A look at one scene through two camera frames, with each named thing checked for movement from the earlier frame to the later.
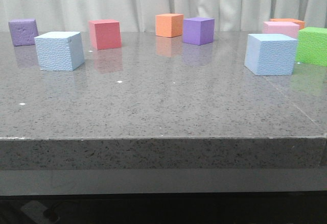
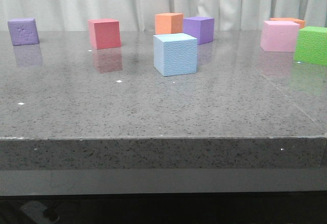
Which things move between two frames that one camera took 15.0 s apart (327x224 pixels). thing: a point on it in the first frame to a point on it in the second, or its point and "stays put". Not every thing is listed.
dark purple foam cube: x=198 y=30 stays put
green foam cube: x=311 y=46 stays put
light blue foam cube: x=270 y=54 to x=174 y=54
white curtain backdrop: x=236 y=4 stays put
